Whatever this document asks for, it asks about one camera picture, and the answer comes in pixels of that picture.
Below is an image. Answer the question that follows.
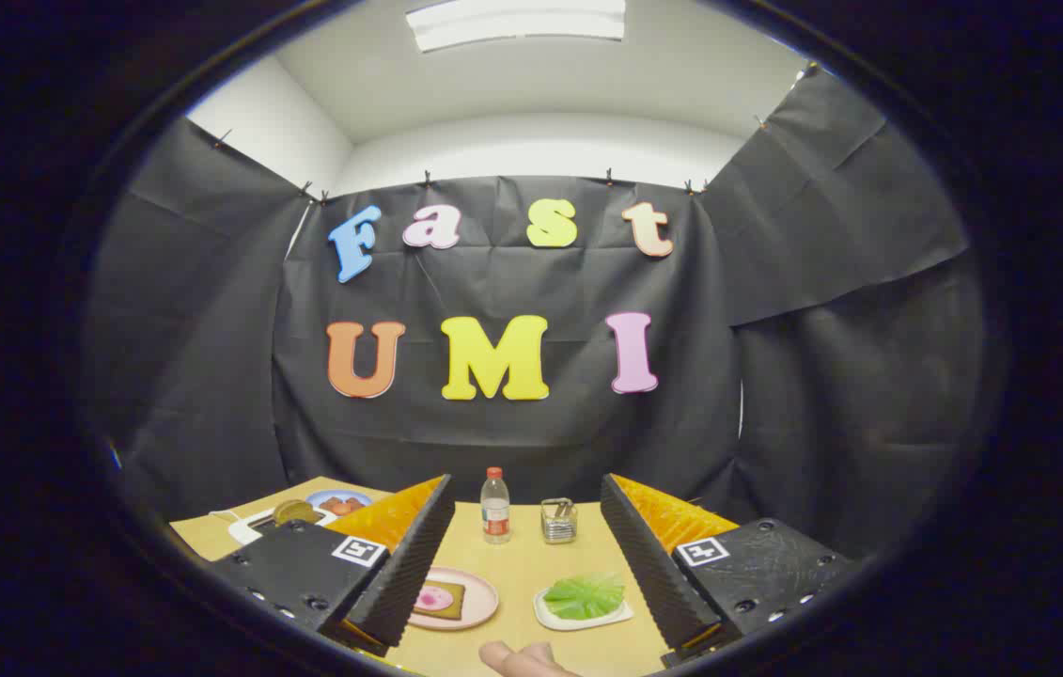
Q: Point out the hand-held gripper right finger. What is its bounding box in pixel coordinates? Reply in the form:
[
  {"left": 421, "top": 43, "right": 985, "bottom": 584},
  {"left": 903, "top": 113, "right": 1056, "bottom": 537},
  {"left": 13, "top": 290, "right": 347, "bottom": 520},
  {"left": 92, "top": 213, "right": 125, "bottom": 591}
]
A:
[{"left": 600, "top": 473, "right": 861, "bottom": 669}]

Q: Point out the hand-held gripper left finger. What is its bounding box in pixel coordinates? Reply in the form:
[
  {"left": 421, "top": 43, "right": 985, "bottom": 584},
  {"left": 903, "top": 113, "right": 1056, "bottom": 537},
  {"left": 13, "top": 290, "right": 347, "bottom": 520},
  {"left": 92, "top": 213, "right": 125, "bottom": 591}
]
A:
[{"left": 211, "top": 475, "right": 457, "bottom": 659}]

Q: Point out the green lettuce leaf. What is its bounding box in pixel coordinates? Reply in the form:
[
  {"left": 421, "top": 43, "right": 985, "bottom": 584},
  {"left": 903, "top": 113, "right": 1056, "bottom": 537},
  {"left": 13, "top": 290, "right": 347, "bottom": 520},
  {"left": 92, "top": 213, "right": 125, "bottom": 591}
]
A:
[{"left": 543, "top": 575, "right": 626, "bottom": 621}]

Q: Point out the toast slice under ham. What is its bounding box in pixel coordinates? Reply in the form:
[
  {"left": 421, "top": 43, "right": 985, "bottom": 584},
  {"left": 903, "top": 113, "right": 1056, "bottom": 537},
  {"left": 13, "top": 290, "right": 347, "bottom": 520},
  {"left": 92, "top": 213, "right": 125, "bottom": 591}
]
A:
[{"left": 414, "top": 580, "right": 466, "bottom": 621}]

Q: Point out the pink round plate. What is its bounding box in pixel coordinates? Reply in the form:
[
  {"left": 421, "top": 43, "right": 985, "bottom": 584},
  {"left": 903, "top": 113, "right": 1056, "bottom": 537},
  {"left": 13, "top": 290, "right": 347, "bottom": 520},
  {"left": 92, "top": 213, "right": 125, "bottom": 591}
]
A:
[{"left": 407, "top": 567, "right": 500, "bottom": 631}]

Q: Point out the small white square plate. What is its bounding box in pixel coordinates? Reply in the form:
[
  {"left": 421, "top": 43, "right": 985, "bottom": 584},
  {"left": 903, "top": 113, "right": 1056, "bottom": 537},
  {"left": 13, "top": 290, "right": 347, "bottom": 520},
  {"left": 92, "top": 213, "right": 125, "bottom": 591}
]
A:
[{"left": 533, "top": 581, "right": 634, "bottom": 632}]

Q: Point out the clear water bottle red cap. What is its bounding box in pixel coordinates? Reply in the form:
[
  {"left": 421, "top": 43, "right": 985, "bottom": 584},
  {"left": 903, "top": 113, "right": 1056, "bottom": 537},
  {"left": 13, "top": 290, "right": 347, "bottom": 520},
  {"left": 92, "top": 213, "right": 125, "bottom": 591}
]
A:
[{"left": 480, "top": 467, "right": 511, "bottom": 545}]

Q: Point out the blue round plate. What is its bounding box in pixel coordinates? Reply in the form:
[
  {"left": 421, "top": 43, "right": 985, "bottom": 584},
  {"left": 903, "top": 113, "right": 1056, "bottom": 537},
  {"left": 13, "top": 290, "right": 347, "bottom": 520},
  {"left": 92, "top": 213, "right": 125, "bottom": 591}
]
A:
[{"left": 305, "top": 489, "right": 373, "bottom": 516}]

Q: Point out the black backdrop cloth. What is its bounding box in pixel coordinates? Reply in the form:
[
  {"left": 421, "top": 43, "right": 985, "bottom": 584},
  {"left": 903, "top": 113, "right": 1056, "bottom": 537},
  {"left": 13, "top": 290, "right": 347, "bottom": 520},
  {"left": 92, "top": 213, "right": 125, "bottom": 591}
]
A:
[{"left": 85, "top": 66, "right": 988, "bottom": 565}]

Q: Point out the white toaster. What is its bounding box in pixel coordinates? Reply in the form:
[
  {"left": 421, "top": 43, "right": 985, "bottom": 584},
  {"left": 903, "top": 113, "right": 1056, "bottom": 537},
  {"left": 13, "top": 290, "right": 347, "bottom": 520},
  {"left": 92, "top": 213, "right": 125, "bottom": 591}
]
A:
[{"left": 228, "top": 503, "right": 339, "bottom": 546}]

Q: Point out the ceiling light panel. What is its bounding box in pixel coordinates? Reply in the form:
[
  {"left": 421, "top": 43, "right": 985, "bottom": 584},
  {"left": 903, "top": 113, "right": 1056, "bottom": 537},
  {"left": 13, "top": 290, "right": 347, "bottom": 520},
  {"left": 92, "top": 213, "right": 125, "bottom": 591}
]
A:
[{"left": 404, "top": 0, "right": 628, "bottom": 53}]

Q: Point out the metal wire utensil basket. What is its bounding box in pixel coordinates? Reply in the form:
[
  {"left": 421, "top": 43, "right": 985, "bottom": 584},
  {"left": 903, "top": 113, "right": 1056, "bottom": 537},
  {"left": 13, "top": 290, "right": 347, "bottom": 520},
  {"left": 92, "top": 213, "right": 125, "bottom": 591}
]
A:
[{"left": 540, "top": 498, "right": 579, "bottom": 545}]

